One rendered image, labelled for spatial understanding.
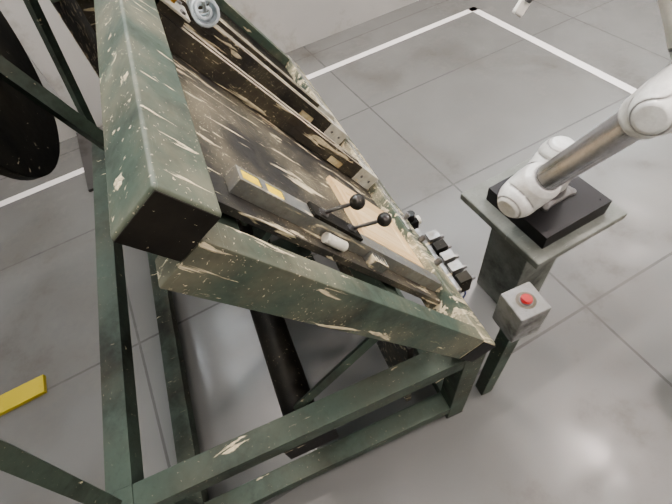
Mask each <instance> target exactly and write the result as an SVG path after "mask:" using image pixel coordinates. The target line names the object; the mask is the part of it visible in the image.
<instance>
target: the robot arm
mask: <svg viewBox="0 0 672 504"><path fill-rule="evenodd" d="M532 1H533V0H519V1H518V2H517V4H516V6H515V7H514V9H513V11H512V13H514V14H515V15H517V16H518V17H522V16H523V15H524V13H525V11H526V10H527V8H528V7H529V5H530V3H531V2H532ZM657 2H658V6H659V10H660V14H661V18H662V23H663V28H664V32H665V38H666V45H667V49H668V52H669V55H670V59H671V61H670V62H669V64H668V66H667V67H665V68H664V69H662V70H661V71H660V72H658V73H657V74H656V75H655V76H654V77H652V78H650V79H649V80H648V81H646V82H645V83H644V84H643V85H642V86H641V87H640V88H638V89H637V90H636V91H635V92H634V93H633V94H631V95H630V96H629V97H628V98H627V99H626V100H625V101H624V102H623V103H622V104H621V106H620V108H619V111H618V112H617V113H616V114H614V115H613V116H611V117H610V118H609V119H607V120H606V121H604V122H603V123H601V124H600V125H599V126H597V127H596V128H594V129H593V130H591V131H590V132H588V133H587V134H586V135H584V136H583V137H581V138H580V139H578V140H577V141H576V142H574V140H572V139H571V138H569V137H566V136H556V137H552V138H550V139H548V140H546V141H545V142H544V143H543V144H542V145H541V146H540V147H539V149H538V151H537V152H536V153H535V154H534V156H533V157H532V158H531V160H530V161H529V162H528V163H527V165H526V166H525V167H523V168H522V169H520V170H519V171H518V172H516V173H515V174H514V175H513V176H512V177H511V178H510V179H509V180H507V181H506V182H505V184H504V185H503V186H502V187H501V189H500V191H499V193H498V197H497V203H498V207H499V209H500V211H501V212H502V213H503V214H504V215H506V216H508V217H511V218H523V217H526V216H529V215H531V214H532V213H533V212H535V211H536V210H537V209H539V208H541V210H543V211H548V210H549V209H550V208H551V207H552V206H554V205H556V204H557V203H559V202H561V201H562V200H564V199H566V198H567V197H569V196H573V195H575V194H576V192H577V191H576V189H575V188H572V187H570V186H569V185H568V184H569V183H570V181H571V180H572V179H574V178H575V177H577V176H579V175H580V174H582V173H584V172H586V171H587V170H589V169H591V168H592V167H594V166H596V165H598V164H599V163H601V162H603V161H604V160H606V159H608V158H610V157H611V156H613V155H615V154H616V153H618V152H620V151H622V150H623V149H625V148H627V147H628V146H630V145H632V144H634V143H635V142H637V141H639V140H647V139H652V138H655V137H657V136H663V135H666V134H669V133H672V0H657Z"/></svg>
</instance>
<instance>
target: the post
mask: <svg viewBox="0 0 672 504"><path fill-rule="evenodd" d="M518 341H519V340H517V341H514V342H512V343H511V342H510V341H509V340H508V339H507V337H506V336H505V334H504V333H503V332H502V330H501V329H499V332H498V334H497V336H496V339H495V341H494V343H495V347H494V348H493V349H491V350H490V353H489V355H488V357H487V360H486V362H485V364H484V367H483V369H482V371H481V373H480V376H479V378H478V380H477V383H476V385H475V386H476V387H477V389H478V391H479V392H480V394H481V395H484V394H486V393H488V392H490V391H492V389H493V387H494V385H495V383H496V382H497V380H498V378H499V376H500V374H501V372H502V370H503V369H504V367H505V365H506V363H507V361H508V359H509V358H510V356H511V354H512V352H513V350H514V348H515V347H516V345H517V343H518Z"/></svg>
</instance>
